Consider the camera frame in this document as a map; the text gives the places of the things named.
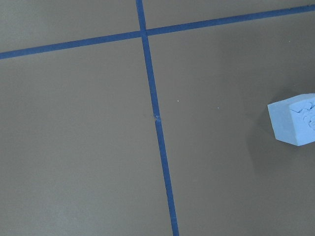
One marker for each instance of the light blue foam block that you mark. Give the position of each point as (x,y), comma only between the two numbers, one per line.
(293,119)

